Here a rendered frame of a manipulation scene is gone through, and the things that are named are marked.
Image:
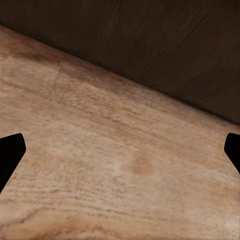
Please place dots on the cabinet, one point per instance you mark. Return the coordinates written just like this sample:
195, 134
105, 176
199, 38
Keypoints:
186, 49

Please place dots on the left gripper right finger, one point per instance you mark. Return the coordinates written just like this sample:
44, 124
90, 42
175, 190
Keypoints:
232, 149

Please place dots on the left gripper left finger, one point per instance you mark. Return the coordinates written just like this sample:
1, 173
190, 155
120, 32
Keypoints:
12, 150

